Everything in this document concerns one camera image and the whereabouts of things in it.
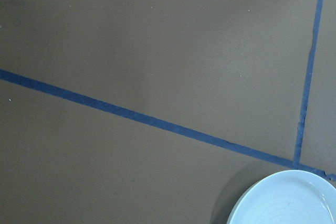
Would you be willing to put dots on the light blue plate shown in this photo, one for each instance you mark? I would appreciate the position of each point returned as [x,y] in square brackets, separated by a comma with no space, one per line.
[290,196]

